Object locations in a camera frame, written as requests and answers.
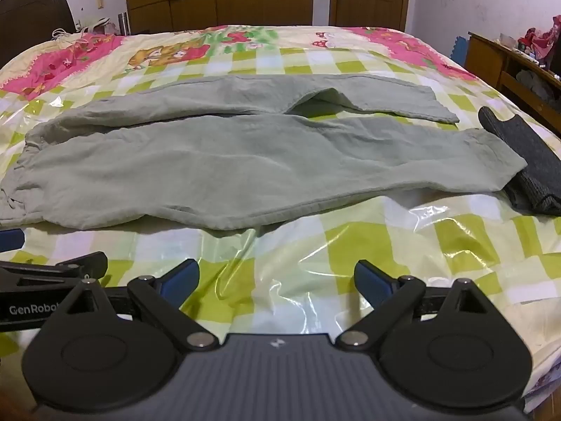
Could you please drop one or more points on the red cloth pile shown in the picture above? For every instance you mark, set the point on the red cloth pile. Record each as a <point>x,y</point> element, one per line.
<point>545,39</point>

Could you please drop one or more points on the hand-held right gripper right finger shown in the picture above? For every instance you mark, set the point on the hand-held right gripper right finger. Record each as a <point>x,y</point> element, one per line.
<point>372,281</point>

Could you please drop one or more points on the metal bottle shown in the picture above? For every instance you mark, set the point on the metal bottle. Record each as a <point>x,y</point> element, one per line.
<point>123,24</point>

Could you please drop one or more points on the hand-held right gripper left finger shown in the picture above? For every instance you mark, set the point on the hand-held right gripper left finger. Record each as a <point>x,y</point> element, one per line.
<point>180,281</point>

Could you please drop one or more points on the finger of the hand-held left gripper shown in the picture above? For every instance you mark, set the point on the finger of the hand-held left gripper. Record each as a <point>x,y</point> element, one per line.
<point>9,240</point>
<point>87,263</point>

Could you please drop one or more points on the white patterned bag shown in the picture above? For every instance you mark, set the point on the white patterned bag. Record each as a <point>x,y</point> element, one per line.
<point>100,26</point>

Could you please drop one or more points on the wooden side cabinet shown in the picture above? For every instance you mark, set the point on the wooden side cabinet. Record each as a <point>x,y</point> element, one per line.
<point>482,57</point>

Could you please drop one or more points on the dark grey folded cloth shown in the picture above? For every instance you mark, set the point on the dark grey folded cloth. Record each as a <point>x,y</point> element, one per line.
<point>526,162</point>

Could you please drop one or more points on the grey cloth in desk shelf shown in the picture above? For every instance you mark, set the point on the grey cloth in desk shelf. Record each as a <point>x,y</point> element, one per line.
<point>534,83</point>

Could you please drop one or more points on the grey-green pants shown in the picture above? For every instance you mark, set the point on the grey-green pants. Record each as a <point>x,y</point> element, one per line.
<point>219,162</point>

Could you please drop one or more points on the dark wooden headboard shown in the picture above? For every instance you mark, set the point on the dark wooden headboard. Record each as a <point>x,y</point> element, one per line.
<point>30,22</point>

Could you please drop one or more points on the blue foam mat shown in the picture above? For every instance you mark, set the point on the blue foam mat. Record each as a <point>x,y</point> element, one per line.
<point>460,52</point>

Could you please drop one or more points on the white container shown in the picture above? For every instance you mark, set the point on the white container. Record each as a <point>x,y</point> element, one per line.
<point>509,40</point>

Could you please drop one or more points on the printed checked bed sheet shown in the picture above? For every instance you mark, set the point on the printed checked bed sheet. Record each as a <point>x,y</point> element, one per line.
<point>307,59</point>

